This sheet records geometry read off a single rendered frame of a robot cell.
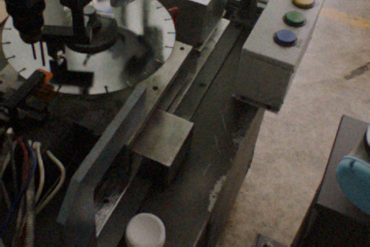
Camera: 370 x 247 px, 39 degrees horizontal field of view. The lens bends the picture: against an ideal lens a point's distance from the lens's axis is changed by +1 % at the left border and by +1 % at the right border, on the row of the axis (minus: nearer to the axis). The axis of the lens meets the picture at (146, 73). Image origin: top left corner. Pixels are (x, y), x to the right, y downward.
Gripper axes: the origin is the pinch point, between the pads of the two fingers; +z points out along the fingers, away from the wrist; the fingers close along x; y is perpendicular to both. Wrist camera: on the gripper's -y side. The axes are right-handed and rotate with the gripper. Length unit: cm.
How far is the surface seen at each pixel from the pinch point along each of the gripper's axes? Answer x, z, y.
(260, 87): 35.4, -0.7, -5.0
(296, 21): 33.4, -13.4, -14.2
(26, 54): -7.5, 11.9, 15.0
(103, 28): 1.0, 3.4, 5.8
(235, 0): 25.3, -0.2, -36.2
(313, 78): 90, 37, -112
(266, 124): 78, 52, -81
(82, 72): 2.3, 6.7, 16.5
